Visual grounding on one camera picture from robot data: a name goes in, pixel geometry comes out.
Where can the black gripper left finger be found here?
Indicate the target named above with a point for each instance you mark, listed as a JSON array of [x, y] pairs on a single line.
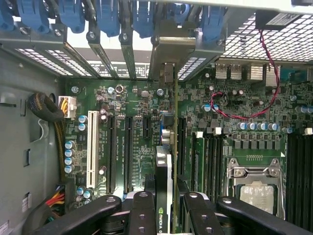
[[141, 215]]

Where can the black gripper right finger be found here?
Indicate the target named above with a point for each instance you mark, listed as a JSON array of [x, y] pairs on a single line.
[[203, 218]]

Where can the metal CPU socket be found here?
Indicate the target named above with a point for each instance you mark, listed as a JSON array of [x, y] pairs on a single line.
[[232, 171]]

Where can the installed green RAM stick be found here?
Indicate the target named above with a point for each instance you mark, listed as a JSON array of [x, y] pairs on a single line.
[[198, 161]]

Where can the CPU chip with paste residue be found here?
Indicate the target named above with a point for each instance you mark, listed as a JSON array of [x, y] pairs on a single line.
[[256, 199]]

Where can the black PCIe expansion slot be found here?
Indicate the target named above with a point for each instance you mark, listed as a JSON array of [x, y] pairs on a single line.
[[111, 154], [182, 147]]

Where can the white PCI expansion slot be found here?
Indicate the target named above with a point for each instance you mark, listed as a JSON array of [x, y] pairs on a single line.
[[93, 147]]

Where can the short black PCIe slot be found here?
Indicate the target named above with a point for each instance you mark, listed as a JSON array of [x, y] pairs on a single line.
[[146, 127]]

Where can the green motherboard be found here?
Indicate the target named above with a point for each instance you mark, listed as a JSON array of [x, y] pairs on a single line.
[[137, 102]]

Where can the white power connector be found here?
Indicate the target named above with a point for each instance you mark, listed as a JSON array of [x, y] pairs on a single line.
[[71, 107]]

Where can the open black PC case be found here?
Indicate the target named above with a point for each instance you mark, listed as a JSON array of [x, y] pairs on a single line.
[[22, 137]]

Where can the metal expansion slot cover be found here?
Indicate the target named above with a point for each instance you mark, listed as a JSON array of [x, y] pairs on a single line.
[[102, 58], [128, 58]]

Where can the blue card retention clip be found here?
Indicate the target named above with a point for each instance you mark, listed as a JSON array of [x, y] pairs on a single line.
[[6, 14], [212, 22], [181, 12], [72, 14], [33, 14], [107, 17], [143, 19]]

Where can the black intrusion switch box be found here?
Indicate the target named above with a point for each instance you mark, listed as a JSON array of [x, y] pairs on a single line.
[[269, 23]]

